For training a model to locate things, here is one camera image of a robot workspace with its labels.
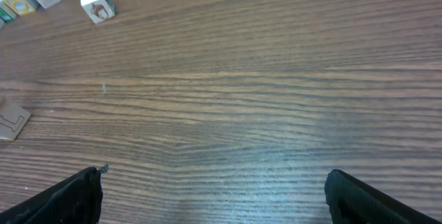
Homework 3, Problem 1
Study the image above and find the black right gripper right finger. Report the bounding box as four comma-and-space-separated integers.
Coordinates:
324, 169, 441, 224

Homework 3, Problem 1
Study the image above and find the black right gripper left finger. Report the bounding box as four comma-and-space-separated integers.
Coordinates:
1, 165, 108, 224

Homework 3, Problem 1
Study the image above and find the green edged trio block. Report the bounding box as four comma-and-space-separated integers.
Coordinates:
1, 99, 32, 141

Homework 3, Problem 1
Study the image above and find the cream block left of trio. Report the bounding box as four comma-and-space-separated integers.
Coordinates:
80, 0, 116, 24

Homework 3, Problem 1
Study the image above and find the cream block green edge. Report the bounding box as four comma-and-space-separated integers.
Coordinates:
0, 0, 17, 22

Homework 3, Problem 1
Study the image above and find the cream block red grid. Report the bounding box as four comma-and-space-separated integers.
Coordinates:
4, 0, 39, 16

